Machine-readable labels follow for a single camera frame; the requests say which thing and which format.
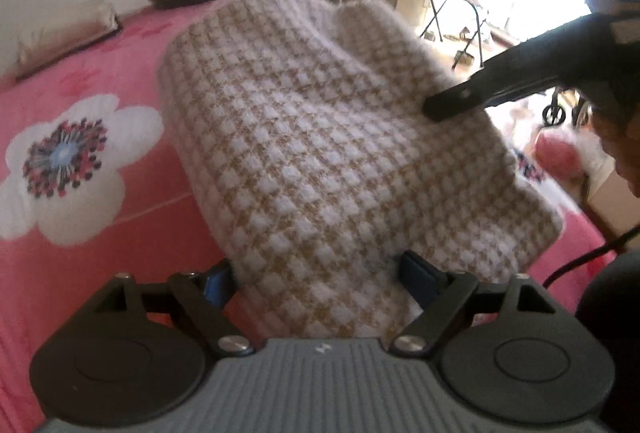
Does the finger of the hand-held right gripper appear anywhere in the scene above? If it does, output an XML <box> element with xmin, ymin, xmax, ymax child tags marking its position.
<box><xmin>424</xmin><ymin>38</ymin><xmax>567</xmax><ymax>122</ymax></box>

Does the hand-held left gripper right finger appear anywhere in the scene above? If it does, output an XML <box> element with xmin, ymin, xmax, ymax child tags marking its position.
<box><xmin>390</xmin><ymin>250</ymin><xmax>558</xmax><ymax>356</ymax></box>

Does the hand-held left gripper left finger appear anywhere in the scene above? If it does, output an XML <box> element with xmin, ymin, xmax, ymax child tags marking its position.
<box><xmin>92</xmin><ymin>258</ymin><xmax>256</xmax><ymax>356</ymax></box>

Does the beige white houndstooth knit cardigan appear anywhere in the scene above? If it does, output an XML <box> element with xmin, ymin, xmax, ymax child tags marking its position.
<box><xmin>159</xmin><ymin>0</ymin><xmax>565</xmax><ymax>341</ymax></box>

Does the person's right hand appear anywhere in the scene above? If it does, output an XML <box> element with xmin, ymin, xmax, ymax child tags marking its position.
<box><xmin>594</xmin><ymin>112</ymin><xmax>640</xmax><ymax>200</ymax></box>

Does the grey wheeled cart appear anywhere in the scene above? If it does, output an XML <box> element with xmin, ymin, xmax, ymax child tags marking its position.
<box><xmin>542</xmin><ymin>83</ymin><xmax>596</xmax><ymax>130</ymax></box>

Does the pink floral blanket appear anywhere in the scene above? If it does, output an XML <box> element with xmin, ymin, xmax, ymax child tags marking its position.
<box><xmin>0</xmin><ymin>0</ymin><xmax>621</xmax><ymax>433</ymax></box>

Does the person's dark clothing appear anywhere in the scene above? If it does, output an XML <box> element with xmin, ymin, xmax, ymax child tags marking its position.
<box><xmin>575</xmin><ymin>253</ymin><xmax>640</xmax><ymax>433</ymax></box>

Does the folded cream garment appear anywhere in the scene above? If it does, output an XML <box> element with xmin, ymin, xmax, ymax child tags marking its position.
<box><xmin>15</xmin><ymin>0</ymin><xmax>118</xmax><ymax>68</ymax></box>

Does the black cable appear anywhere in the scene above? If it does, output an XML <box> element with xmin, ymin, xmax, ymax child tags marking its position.
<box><xmin>542</xmin><ymin>225</ymin><xmax>640</xmax><ymax>289</ymax></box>

